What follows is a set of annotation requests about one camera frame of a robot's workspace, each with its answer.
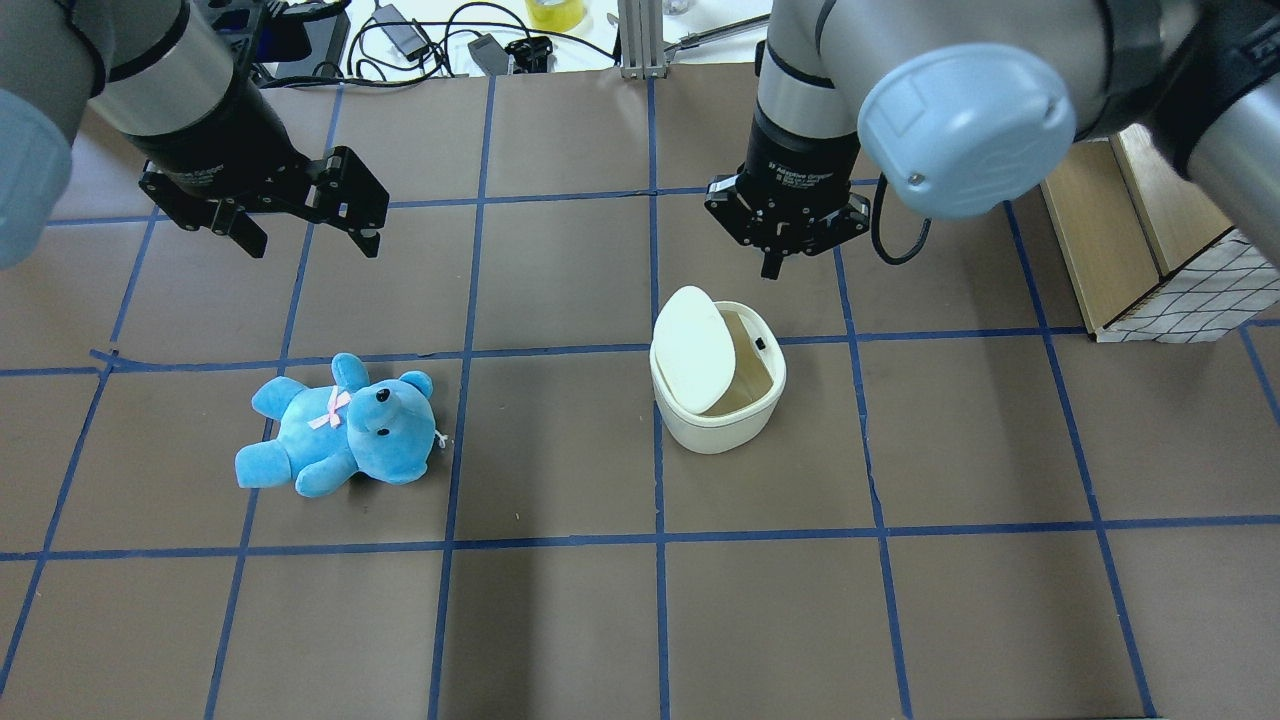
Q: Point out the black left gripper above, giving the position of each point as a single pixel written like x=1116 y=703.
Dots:
x=222 y=143

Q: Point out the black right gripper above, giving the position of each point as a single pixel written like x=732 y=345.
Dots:
x=797 y=158

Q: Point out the white trash can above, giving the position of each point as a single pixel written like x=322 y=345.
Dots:
x=717 y=370

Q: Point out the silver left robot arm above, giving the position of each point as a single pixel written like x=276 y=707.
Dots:
x=174 y=79

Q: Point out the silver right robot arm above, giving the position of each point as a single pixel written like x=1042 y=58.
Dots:
x=963 y=105

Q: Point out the black power adapter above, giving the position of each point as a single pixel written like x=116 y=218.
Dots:
x=403 y=34

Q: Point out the blue teddy bear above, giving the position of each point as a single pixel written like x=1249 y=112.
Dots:
x=385 y=430

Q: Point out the yellow tape roll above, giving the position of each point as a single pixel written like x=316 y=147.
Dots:
x=556 y=16

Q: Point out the wooden shelf unit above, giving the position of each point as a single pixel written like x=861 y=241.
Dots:
x=1149 y=256

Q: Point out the aluminium frame post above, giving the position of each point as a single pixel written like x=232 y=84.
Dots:
x=642 y=46

